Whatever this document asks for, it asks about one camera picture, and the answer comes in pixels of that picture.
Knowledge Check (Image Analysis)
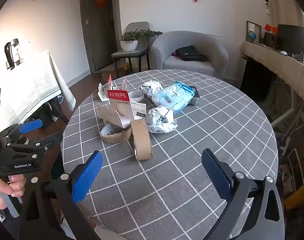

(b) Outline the white tape ring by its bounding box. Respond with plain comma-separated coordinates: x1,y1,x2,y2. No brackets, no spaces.
128,90,144,102

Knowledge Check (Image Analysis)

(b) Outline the potted plant in white pot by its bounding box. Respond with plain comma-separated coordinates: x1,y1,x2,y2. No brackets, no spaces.
120,29,164,52

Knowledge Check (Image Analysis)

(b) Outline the grey chair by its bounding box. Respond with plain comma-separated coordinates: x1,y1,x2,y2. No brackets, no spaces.
111,22,150,78

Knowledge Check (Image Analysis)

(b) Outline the grey armchair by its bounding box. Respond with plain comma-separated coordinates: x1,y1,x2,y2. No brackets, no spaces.
150,31,229,77

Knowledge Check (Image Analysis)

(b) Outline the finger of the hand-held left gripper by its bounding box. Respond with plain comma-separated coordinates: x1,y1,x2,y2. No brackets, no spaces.
0,119,43,140
7,141,54,156

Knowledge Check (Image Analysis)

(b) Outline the red white card packaging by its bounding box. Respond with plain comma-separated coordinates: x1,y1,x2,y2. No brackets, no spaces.
97,89,147,128

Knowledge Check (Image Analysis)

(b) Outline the grey checked tablecloth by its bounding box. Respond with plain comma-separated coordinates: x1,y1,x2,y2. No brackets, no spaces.
60,69,279,240

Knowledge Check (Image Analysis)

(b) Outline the white metal frame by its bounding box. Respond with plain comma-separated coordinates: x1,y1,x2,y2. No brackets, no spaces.
271,75,304,155

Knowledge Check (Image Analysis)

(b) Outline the beige fringed cloth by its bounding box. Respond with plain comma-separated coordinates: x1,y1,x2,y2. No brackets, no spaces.
240,41,304,110

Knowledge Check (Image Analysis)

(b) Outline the white patterned tablecloth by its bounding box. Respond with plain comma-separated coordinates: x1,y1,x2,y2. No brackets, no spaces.
0,49,77,132

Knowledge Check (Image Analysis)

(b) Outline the picture frame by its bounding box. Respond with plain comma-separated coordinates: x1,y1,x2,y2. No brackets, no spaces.
246,21,262,43

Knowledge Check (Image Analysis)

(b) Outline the black stand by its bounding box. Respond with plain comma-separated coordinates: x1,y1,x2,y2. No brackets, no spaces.
5,39,20,70

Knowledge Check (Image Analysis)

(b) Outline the small black box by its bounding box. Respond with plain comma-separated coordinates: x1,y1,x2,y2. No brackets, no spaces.
187,86,201,106

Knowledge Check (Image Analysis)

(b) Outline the person's left hand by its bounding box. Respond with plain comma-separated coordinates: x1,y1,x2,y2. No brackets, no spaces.
0,174,27,210

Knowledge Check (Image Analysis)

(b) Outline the dark cabinet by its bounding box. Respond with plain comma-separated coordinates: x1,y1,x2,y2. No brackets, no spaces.
239,57,275,103

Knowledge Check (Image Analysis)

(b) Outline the dark wooden box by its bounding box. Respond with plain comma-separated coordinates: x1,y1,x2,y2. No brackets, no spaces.
264,32,278,49

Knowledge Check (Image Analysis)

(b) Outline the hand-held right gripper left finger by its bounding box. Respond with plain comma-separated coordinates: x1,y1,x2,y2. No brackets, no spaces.
20,151,103,240

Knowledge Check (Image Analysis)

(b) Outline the black monitor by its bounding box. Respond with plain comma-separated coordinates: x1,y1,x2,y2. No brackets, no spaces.
278,24,304,53

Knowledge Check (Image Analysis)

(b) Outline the grey door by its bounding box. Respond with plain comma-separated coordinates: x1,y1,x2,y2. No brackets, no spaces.
80,0,122,73

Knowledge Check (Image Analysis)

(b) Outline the torn red white packaging piece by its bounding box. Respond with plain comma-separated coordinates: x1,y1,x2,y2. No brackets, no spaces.
108,73,128,91

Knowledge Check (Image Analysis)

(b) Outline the crumpled silvery paper ball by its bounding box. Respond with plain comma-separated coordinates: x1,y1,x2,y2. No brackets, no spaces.
138,79,164,98

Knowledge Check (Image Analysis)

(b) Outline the blue wet wipes pack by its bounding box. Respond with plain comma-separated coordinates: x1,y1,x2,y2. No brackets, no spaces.
151,81,195,115

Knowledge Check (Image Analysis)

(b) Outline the beige curtain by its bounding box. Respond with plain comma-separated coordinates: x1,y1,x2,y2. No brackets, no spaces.
265,0,304,28

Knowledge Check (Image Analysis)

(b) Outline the yellow bag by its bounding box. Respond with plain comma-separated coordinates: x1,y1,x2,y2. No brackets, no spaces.
283,184,304,210

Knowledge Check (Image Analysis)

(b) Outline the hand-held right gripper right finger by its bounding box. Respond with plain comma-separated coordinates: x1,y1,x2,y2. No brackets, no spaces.
201,148,285,240

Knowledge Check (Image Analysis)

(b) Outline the black bag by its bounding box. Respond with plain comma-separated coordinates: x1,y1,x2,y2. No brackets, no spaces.
172,45,207,62

